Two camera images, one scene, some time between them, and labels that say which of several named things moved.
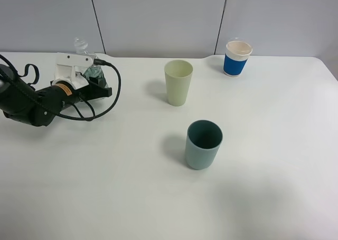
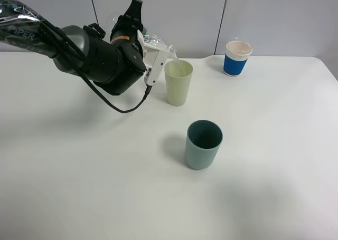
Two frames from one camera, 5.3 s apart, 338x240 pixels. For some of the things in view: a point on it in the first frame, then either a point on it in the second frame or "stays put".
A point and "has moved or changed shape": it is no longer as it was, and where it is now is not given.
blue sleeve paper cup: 236,55 stays put
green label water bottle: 96,73 has moved or changed shape
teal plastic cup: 203,139 stays put
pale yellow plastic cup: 178,74 stays put
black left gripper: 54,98 to 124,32
